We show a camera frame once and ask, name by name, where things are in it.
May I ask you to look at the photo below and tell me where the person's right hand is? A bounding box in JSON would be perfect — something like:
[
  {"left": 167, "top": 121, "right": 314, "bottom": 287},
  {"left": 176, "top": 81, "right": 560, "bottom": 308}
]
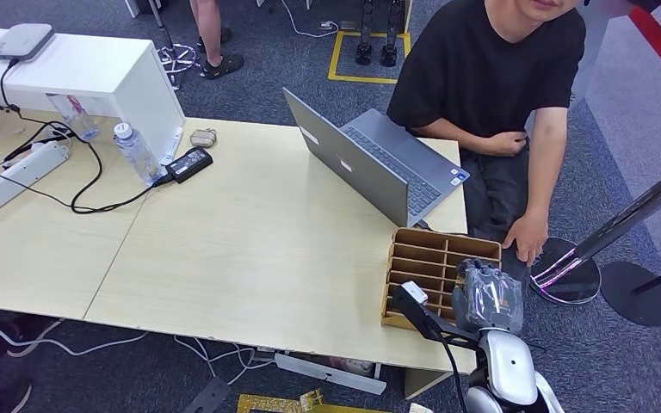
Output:
[{"left": 487, "top": 129, "right": 530, "bottom": 157}]

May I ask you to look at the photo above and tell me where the black metal plate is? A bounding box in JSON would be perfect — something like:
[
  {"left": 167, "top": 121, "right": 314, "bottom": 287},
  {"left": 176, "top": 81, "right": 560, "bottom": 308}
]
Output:
[{"left": 182, "top": 376, "right": 232, "bottom": 413}]

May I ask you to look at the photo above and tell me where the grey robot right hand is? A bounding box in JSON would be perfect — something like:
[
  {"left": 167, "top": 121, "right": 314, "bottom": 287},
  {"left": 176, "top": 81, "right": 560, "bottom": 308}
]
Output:
[{"left": 451, "top": 257, "right": 526, "bottom": 336}]

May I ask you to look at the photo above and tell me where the yellow board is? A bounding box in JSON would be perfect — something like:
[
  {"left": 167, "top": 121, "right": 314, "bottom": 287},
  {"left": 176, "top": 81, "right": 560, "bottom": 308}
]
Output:
[{"left": 236, "top": 388, "right": 393, "bottom": 413}]

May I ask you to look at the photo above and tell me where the grey open laptop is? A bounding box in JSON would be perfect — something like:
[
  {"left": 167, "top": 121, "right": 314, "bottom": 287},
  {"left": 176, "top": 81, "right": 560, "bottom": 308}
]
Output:
[{"left": 282, "top": 87, "right": 472, "bottom": 229}]

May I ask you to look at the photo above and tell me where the grey flat box device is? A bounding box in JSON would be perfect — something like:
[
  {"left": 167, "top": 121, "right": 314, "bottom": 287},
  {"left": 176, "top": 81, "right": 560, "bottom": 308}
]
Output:
[{"left": 0, "top": 22, "right": 55, "bottom": 63}]

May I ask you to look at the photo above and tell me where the white floor cable with plug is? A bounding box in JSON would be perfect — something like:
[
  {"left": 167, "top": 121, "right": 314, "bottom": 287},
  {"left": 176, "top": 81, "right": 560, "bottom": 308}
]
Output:
[{"left": 281, "top": 0, "right": 341, "bottom": 39}]

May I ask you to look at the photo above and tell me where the black power adapter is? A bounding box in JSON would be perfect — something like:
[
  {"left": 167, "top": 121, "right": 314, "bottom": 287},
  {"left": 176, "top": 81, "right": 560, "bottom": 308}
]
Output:
[{"left": 164, "top": 146, "right": 214, "bottom": 185}]

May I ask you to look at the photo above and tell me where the black power cable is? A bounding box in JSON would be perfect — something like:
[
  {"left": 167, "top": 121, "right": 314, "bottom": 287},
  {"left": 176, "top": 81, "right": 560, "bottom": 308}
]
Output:
[{"left": 0, "top": 57, "right": 175, "bottom": 216}]

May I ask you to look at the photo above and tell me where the clear water bottle white cap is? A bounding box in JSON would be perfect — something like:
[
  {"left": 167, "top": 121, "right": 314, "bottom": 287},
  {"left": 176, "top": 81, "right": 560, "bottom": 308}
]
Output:
[{"left": 112, "top": 122, "right": 166, "bottom": 188}]

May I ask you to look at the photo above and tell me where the beige earbuds case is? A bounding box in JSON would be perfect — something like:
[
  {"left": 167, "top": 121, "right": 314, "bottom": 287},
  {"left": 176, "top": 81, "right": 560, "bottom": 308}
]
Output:
[{"left": 188, "top": 128, "right": 218, "bottom": 149}]

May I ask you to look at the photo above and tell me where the white desk riser shelf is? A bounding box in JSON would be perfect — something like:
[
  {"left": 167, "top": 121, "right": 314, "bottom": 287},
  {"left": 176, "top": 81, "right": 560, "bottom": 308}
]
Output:
[{"left": 0, "top": 25, "right": 187, "bottom": 166}]

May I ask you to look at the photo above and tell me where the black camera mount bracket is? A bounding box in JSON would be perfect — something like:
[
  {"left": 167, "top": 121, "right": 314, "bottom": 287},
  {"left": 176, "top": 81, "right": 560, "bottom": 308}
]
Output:
[{"left": 391, "top": 285, "right": 483, "bottom": 350}]

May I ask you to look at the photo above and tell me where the person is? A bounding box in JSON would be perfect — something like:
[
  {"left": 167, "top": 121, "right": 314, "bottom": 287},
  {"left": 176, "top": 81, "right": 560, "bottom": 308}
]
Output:
[
  {"left": 386, "top": 0, "right": 588, "bottom": 298},
  {"left": 188, "top": 0, "right": 246, "bottom": 80}
]

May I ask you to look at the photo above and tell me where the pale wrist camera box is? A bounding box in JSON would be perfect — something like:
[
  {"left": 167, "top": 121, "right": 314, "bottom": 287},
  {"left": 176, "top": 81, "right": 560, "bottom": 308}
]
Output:
[{"left": 400, "top": 280, "right": 429, "bottom": 306}]

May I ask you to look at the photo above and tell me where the person's left hand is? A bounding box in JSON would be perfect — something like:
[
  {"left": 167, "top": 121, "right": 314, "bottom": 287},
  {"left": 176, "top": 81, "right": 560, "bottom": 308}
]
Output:
[{"left": 501, "top": 209, "right": 549, "bottom": 268}]

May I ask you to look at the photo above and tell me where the pale table leg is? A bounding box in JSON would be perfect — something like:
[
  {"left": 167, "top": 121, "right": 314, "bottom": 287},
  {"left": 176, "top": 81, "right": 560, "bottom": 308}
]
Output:
[{"left": 403, "top": 367, "right": 453, "bottom": 401}]

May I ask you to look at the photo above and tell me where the white metal bar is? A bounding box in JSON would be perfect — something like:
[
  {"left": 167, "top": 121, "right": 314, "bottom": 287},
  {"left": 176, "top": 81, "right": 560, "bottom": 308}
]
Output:
[{"left": 273, "top": 352, "right": 389, "bottom": 397}]

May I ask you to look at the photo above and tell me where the white power strip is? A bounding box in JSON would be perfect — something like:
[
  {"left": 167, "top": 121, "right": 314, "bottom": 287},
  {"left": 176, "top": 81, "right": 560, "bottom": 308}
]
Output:
[{"left": 0, "top": 140, "right": 71, "bottom": 218}]

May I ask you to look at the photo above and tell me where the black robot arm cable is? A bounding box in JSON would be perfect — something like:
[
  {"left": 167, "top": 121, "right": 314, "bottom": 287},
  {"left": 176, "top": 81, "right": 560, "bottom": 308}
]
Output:
[{"left": 440, "top": 335, "right": 472, "bottom": 413}]

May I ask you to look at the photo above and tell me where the black stand leg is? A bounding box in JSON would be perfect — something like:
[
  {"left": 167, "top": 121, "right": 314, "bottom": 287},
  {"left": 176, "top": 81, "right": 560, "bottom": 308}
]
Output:
[
  {"left": 380, "top": 0, "right": 404, "bottom": 68},
  {"left": 355, "top": 0, "right": 375, "bottom": 66}
]

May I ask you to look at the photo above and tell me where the black stanchion base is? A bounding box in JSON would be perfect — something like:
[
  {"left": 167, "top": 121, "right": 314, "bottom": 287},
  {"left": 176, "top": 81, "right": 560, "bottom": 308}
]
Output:
[{"left": 600, "top": 259, "right": 661, "bottom": 328}]

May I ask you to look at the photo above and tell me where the wooden slotted card organizer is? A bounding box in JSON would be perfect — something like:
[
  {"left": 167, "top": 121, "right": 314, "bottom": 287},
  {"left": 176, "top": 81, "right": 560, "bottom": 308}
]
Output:
[{"left": 380, "top": 227, "right": 503, "bottom": 333}]

